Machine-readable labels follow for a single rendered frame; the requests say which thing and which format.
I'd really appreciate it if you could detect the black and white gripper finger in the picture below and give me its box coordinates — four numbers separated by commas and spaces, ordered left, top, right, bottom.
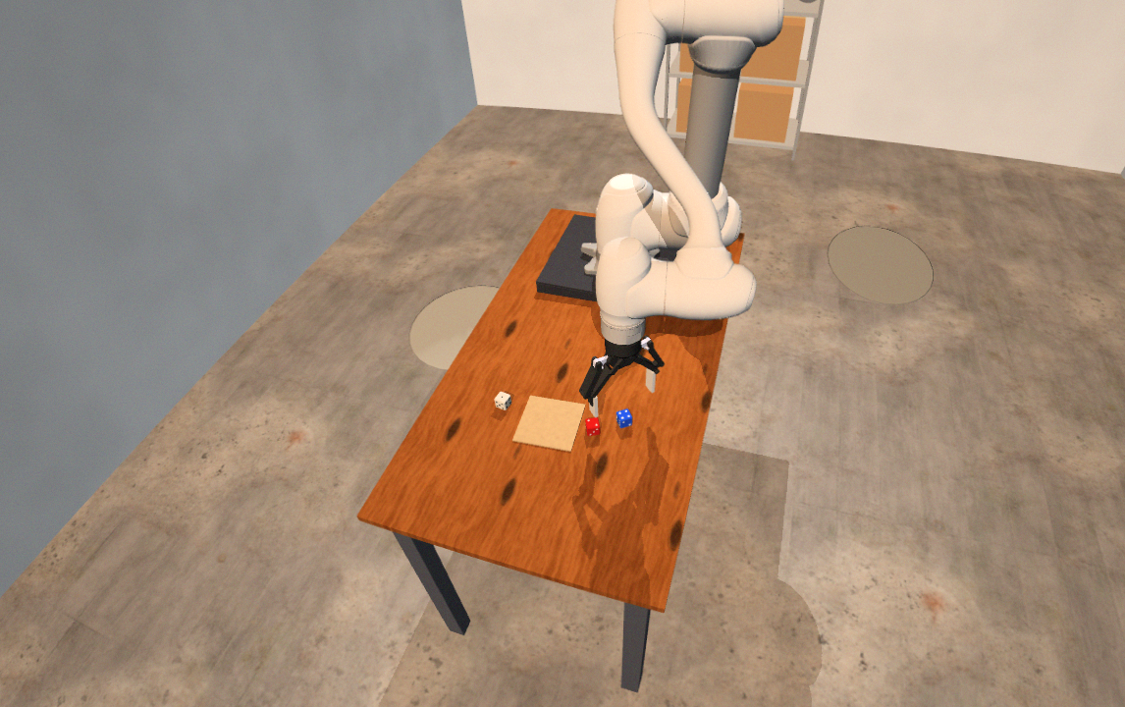
629, 335, 665, 393
579, 355, 624, 418

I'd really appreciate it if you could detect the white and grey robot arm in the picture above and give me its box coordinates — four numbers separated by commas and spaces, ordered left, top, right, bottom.
581, 0, 784, 344

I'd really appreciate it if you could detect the beige square mat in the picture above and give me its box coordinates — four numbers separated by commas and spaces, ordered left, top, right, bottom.
512, 396, 586, 451

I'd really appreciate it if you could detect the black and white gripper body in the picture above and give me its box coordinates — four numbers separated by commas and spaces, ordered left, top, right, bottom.
604, 339, 642, 369

